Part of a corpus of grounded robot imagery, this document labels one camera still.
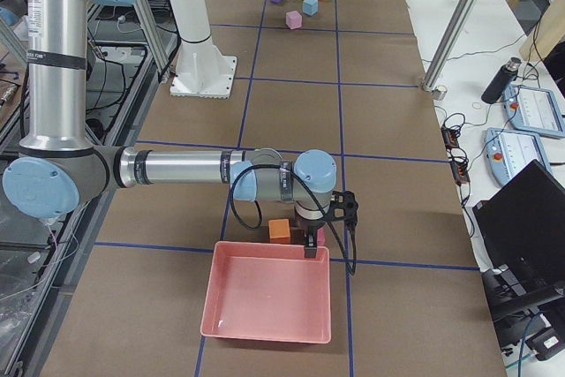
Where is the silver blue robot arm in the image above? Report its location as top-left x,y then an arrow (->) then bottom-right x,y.
3,0 -> 336,258

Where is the pink plastic tray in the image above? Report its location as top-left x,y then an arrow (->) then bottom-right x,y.
200,241 -> 332,344

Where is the teach pendant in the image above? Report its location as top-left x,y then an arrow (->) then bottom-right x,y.
502,84 -> 564,139
485,128 -> 552,186

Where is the magenta block near pink tray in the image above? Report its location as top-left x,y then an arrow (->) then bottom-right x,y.
316,228 -> 326,246

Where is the purple block near pink tray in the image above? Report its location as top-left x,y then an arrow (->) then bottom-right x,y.
290,227 -> 305,245

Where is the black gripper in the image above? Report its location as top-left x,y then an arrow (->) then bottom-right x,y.
294,216 -> 325,259

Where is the lower teach pendant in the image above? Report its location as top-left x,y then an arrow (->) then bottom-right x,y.
485,128 -> 552,186

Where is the black orange adapter strip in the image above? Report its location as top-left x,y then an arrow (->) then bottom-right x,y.
441,125 -> 471,186

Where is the light blue block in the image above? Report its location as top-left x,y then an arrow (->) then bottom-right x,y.
302,0 -> 319,17

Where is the orange block near pink tray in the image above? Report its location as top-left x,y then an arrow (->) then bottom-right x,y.
268,218 -> 291,244

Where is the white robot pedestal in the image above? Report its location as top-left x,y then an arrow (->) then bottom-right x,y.
169,0 -> 237,99

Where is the black laptop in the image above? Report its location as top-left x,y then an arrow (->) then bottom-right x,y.
472,160 -> 564,282

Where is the aluminium frame post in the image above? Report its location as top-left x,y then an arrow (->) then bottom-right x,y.
420,0 -> 478,92

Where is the lilac pink block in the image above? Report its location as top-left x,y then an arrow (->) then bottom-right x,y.
285,11 -> 302,30

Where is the black water bottle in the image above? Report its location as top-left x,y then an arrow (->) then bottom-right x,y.
480,57 -> 522,104

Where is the upper teach pendant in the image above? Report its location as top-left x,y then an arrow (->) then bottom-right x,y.
502,84 -> 564,139

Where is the small metal cylinder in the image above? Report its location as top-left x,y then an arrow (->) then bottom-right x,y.
432,85 -> 448,102

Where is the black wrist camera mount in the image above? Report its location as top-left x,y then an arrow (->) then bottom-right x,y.
328,191 -> 358,235

